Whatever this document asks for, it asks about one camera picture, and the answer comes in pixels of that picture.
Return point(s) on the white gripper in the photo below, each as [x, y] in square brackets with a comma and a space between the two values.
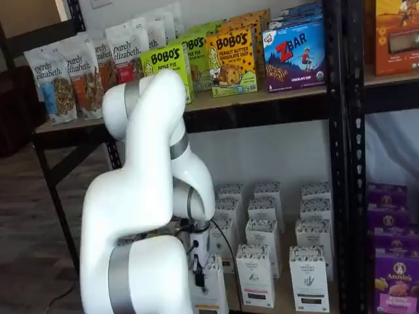
[199, 245]

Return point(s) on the white box yellow strip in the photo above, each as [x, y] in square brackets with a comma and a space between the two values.
[212, 291]
[229, 209]
[217, 243]
[230, 191]

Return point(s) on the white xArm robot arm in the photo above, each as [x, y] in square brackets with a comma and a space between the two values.
[131, 212]

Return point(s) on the white box pink strip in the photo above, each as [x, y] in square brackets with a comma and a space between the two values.
[265, 207]
[255, 278]
[267, 189]
[262, 233]

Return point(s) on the white box dark strip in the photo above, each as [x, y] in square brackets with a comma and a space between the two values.
[316, 207]
[309, 281]
[312, 233]
[316, 190]

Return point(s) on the purple Annie's pasta box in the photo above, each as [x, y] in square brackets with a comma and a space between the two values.
[396, 240]
[389, 219]
[396, 284]
[386, 196]

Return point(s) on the green Bobo's apple pie box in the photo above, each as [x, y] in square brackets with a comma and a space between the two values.
[170, 55]
[206, 27]
[199, 65]

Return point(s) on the yellow Bobo's peanut butter box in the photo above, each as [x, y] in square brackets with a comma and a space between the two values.
[252, 14]
[239, 23]
[230, 62]

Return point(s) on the blue purple Zbar box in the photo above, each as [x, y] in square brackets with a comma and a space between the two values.
[301, 9]
[294, 21]
[294, 55]

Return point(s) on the orange snack box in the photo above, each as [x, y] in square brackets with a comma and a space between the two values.
[396, 39]

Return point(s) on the black metal shelving rack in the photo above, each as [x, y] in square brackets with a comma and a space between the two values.
[355, 163]
[262, 111]

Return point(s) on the purely elizabeth orange granola bag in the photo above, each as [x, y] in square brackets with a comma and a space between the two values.
[104, 65]
[85, 81]

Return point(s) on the purely elizabeth red granola bag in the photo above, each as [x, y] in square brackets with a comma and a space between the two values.
[124, 55]

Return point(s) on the white plastic sheet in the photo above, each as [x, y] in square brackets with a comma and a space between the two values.
[393, 147]

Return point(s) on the dark brown furniture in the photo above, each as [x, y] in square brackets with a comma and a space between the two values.
[16, 124]

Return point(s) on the purely elizabeth blue granola bag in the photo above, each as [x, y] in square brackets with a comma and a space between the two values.
[52, 88]

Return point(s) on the white granola bag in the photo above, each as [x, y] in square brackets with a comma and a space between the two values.
[157, 36]
[173, 19]

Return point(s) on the white wall switch plate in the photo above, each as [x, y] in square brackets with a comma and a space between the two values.
[101, 4]

